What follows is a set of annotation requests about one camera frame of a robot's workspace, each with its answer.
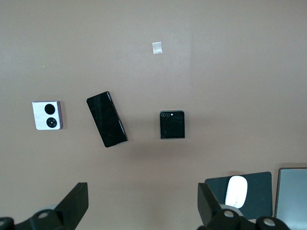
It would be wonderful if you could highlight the long black smartphone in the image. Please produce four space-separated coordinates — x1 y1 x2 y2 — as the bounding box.
86 91 129 149

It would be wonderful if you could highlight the small clear tape piece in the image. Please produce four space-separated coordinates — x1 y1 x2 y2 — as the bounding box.
152 42 163 55

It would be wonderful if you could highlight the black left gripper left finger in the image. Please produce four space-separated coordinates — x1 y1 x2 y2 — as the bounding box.
0 182 90 230

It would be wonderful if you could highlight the black mouse pad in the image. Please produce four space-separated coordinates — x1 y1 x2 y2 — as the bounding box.
204 171 274 220

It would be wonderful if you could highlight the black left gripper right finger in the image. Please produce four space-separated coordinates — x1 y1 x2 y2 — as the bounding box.
196 182 291 230

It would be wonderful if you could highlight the lavender flip phone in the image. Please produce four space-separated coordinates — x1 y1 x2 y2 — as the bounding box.
32 100 64 131

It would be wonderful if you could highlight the white computer mouse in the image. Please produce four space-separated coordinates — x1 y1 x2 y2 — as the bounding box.
225 175 248 209

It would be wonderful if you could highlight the black flip phone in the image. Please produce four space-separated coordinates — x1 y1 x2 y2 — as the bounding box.
159 110 186 140

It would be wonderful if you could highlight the grey closed laptop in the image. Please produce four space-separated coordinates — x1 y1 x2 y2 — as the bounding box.
274 167 307 230

